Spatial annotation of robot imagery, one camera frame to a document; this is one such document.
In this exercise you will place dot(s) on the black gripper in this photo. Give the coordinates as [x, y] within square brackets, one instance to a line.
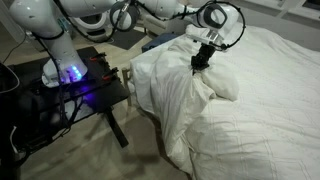
[203, 55]

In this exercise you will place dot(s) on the white quilted duvet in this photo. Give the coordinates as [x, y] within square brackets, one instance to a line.
[253, 110]

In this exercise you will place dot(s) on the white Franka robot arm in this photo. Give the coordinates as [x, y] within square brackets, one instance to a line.
[50, 30]

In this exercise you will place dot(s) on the blue hard-shell suitcase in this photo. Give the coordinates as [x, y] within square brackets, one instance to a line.
[158, 41]

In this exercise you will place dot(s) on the dark floor mat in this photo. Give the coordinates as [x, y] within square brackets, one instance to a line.
[128, 40]

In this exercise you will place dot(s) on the black robot table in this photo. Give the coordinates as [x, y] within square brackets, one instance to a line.
[96, 93]

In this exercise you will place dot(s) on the round white appliance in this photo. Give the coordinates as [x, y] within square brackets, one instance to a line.
[88, 25]

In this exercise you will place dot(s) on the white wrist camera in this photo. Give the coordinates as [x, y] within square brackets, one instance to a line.
[208, 36]

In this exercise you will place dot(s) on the light wooden bed frame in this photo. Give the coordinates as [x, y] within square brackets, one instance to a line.
[126, 86]

